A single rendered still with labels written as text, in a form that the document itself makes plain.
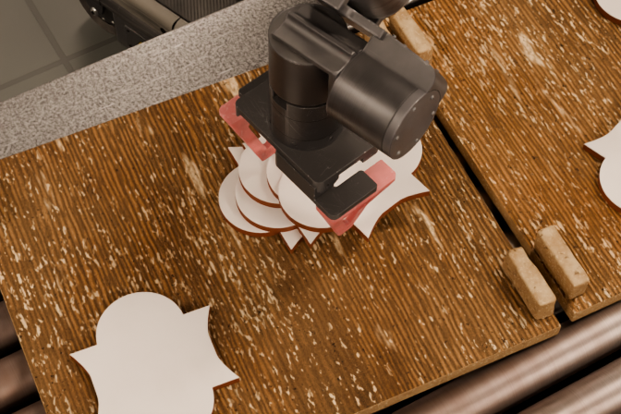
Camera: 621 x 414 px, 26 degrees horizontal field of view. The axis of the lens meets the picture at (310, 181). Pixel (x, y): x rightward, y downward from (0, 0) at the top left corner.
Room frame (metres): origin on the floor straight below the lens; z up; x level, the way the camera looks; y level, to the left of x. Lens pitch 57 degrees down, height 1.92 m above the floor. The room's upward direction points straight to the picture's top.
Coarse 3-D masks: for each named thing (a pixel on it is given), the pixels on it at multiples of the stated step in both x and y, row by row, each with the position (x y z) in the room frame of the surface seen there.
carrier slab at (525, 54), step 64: (448, 0) 0.85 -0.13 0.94; (512, 0) 0.85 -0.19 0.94; (576, 0) 0.85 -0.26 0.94; (448, 64) 0.78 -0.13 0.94; (512, 64) 0.78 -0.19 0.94; (576, 64) 0.78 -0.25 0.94; (448, 128) 0.71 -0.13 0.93; (512, 128) 0.70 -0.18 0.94; (576, 128) 0.70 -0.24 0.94; (512, 192) 0.63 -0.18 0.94; (576, 192) 0.63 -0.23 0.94; (576, 256) 0.57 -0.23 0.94
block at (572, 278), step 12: (552, 228) 0.58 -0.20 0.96; (540, 240) 0.57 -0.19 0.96; (552, 240) 0.57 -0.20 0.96; (540, 252) 0.57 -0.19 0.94; (552, 252) 0.56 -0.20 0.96; (564, 252) 0.56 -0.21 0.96; (552, 264) 0.55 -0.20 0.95; (564, 264) 0.55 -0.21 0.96; (576, 264) 0.55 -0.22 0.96; (564, 276) 0.54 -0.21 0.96; (576, 276) 0.54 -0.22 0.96; (588, 276) 0.54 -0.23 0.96; (564, 288) 0.54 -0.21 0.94; (576, 288) 0.53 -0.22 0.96
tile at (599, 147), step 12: (612, 132) 0.69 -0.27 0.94; (588, 144) 0.68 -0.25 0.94; (600, 144) 0.68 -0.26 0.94; (612, 144) 0.68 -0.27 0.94; (600, 156) 0.67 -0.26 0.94; (612, 156) 0.67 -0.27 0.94; (612, 168) 0.65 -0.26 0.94; (600, 180) 0.64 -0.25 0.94; (612, 180) 0.64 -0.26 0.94; (612, 192) 0.63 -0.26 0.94; (612, 204) 0.62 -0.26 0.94
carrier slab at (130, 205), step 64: (128, 128) 0.70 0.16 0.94; (192, 128) 0.70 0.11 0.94; (0, 192) 0.63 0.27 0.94; (64, 192) 0.63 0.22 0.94; (128, 192) 0.63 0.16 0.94; (192, 192) 0.63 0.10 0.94; (448, 192) 0.63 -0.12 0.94; (0, 256) 0.57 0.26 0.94; (64, 256) 0.57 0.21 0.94; (128, 256) 0.57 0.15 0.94; (192, 256) 0.57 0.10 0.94; (256, 256) 0.57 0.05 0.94; (320, 256) 0.57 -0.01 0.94; (384, 256) 0.57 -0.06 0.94; (448, 256) 0.57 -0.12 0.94; (64, 320) 0.51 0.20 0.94; (256, 320) 0.51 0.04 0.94; (320, 320) 0.51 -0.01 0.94; (384, 320) 0.51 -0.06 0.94; (448, 320) 0.51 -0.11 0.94; (512, 320) 0.51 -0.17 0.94; (64, 384) 0.45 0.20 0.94; (256, 384) 0.45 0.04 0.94; (320, 384) 0.45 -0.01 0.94; (384, 384) 0.45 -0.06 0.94
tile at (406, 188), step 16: (416, 144) 0.66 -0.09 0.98; (368, 160) 0.64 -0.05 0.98; (384, 160) 0.64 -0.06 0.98; (400, 160) 0.64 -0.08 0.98; (416, 160) 0.64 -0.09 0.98; (400, 176) 0.62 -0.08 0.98; (288, 192) 0.61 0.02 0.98; (384, 192) 0.61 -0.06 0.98; (400, 192) 0.61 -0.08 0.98; (416, 192) 0.61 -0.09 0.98; (288, 208) 0.59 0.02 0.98; (304, 208) 0.59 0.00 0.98; (368, 208) 0.59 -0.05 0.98; (384, 208) 0.59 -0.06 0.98; (304, 224) 0.58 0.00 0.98; (320, 224) 0.58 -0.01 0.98; (368, 224) 0.58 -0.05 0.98; (368, 240) 0.56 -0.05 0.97
